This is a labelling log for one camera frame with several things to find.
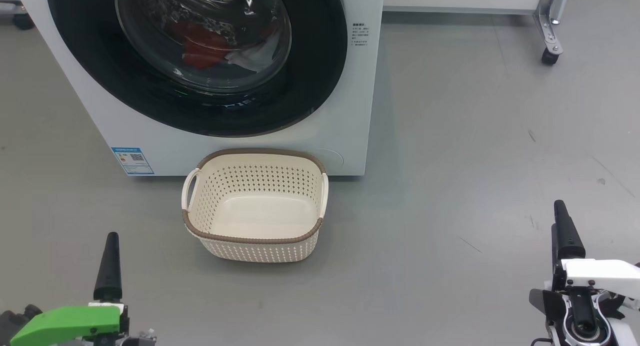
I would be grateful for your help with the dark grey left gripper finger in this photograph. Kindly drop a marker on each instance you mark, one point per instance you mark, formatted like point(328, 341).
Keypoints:
point(109, 271)

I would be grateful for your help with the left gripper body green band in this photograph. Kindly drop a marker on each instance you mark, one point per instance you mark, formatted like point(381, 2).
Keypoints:
point(65, 325)

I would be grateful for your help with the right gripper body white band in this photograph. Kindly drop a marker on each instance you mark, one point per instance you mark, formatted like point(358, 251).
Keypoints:
point(605, 273)

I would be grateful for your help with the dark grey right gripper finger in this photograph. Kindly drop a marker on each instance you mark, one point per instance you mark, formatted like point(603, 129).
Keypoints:
point(567, 236)

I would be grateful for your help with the red and white jersey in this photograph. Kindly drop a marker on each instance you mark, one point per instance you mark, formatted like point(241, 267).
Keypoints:
point(200, 45)

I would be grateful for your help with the cream perforated laundry basket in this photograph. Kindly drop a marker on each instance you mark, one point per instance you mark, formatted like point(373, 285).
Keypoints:
point(260, 216)

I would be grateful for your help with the white front-load washing machine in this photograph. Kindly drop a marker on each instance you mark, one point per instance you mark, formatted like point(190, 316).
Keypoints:
point(350, 135)

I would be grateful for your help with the blue energy label sticker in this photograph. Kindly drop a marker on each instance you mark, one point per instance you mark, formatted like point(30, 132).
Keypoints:
point(132, 160)

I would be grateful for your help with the black caster wheel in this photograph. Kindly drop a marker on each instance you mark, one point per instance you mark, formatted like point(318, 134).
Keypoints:
point(22, 19)

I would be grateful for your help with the small text instruction sticker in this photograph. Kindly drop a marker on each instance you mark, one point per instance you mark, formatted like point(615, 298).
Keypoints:
point(360, 34)

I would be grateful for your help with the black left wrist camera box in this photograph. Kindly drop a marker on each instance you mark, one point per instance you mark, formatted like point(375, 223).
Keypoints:
point(20, 317)

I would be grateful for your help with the metal frame leg with caster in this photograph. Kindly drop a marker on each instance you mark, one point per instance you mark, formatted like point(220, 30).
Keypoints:
point(550, 20)

